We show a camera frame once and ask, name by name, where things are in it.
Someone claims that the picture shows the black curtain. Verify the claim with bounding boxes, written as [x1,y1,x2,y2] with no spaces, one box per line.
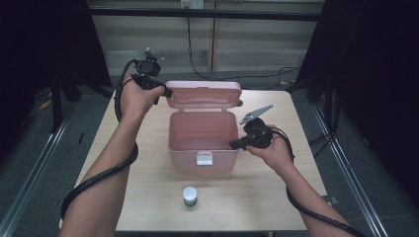
[0,0,113,156]
[293,0,419,211]

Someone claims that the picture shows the pink storage box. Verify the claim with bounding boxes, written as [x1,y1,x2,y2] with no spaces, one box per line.
[164,80,244,176]

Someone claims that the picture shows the black metal stand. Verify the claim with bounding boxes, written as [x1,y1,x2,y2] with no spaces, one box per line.
[324,75,340,136]
[48,75,83,134]

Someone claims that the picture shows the black horizontal bar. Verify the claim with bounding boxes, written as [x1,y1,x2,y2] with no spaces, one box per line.
[88,8,325,23]

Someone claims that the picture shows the person's left hand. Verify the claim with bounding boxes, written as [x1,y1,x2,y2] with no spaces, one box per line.
[120,73,165,122]

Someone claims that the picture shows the metal floor rail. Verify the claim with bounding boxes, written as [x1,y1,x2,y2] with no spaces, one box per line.
[310,105,389,237]
[0,108,72,237]

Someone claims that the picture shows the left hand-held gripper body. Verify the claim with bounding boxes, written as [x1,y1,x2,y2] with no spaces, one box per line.
[131,47,166,91]

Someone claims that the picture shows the black wall cable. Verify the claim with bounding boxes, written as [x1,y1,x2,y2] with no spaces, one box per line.
[186,16,302,91]

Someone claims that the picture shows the person's right hand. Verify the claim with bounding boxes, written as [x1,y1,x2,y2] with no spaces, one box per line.
[246,124,295,172]

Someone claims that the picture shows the white wall socket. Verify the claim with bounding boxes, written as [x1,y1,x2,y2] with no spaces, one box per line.
[180,0,206,10]

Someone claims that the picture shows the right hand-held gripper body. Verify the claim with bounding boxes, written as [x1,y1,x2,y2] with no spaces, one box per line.
[239,104,275,151]

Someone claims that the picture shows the small white-capped bottle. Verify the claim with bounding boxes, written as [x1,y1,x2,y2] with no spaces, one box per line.
[182,186,199,207]

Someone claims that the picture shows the black floor cables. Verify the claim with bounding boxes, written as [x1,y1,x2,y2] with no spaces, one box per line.
[307,131,337,158]

